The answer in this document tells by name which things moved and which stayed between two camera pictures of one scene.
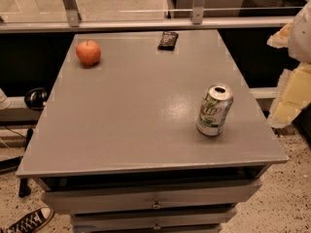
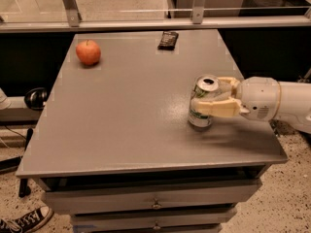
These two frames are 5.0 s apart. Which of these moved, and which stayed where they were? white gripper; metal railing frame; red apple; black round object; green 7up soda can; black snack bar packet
Moved: white gripper; green 7up soda can
Stayed: red apple; metal railing frame; black snack bar packet; black round object
